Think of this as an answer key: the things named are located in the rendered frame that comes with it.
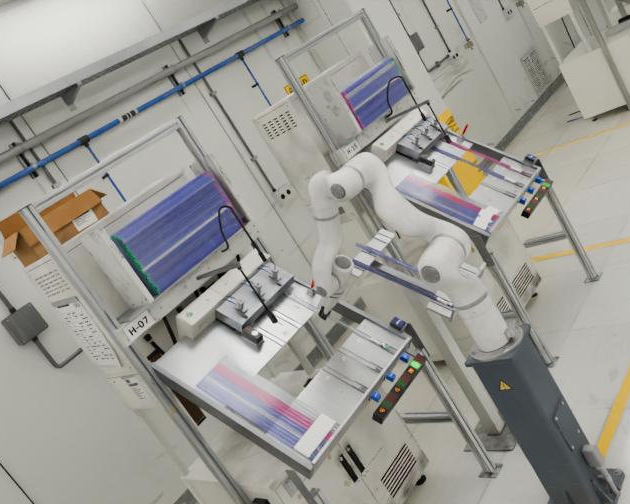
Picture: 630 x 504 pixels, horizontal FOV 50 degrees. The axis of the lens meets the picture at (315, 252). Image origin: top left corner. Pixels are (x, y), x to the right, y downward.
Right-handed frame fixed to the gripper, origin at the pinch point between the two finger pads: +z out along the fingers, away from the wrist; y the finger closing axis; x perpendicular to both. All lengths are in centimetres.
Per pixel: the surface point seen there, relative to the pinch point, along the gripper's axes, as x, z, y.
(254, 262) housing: -36.6, -0.9, -0.5
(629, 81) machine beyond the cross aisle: 42, 60, -440
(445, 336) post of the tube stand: 43, 11, -35
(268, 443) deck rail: 17, -3, 60
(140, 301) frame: -51, -9, 49
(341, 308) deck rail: 3.1, 1.6, -8.1
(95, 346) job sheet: -64, 22, 60
